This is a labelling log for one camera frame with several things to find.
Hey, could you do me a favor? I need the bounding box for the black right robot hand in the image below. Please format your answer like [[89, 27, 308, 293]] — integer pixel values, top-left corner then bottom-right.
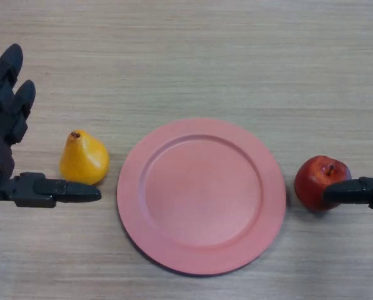
[[322, 89, 373, 210]]

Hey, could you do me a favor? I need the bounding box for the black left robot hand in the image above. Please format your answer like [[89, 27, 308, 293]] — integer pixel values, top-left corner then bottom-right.
[[0, 43, 102, 216]]

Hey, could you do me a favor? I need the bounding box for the yellow pear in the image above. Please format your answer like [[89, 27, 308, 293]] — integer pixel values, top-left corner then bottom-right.
[[59, 129, 110, 186]]

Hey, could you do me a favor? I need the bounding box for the pink round plate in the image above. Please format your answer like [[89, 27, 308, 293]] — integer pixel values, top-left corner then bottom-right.
[[116, 117, 287, 276]]

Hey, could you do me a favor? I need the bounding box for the red apple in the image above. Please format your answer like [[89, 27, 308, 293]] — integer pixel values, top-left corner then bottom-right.
[[294, 155, 352, 213]]

